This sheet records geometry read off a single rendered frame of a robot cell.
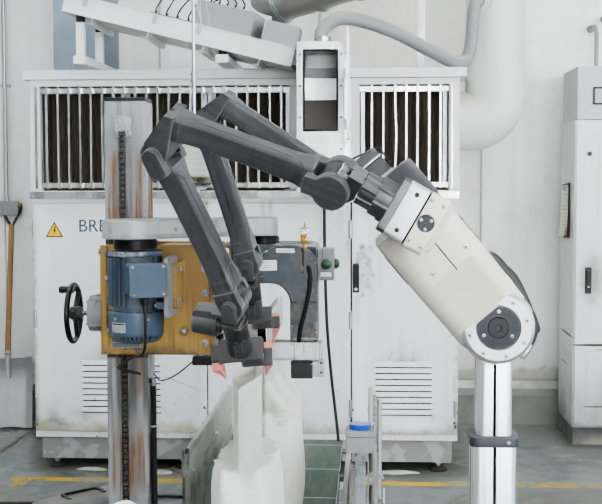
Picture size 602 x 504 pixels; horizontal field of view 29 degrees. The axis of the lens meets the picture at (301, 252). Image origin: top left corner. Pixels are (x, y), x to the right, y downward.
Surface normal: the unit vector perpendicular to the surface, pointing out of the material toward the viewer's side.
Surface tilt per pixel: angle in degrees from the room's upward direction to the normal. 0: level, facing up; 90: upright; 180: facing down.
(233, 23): 88
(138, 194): 90
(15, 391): 76
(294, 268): 90
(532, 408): 90
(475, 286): 115
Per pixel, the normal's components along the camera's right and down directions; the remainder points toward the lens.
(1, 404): -0.06, -0.18
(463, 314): 0.31, 0.47
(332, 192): -0.30, 0.49
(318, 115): -0.04, -0.68
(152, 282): 0.36, 0.06
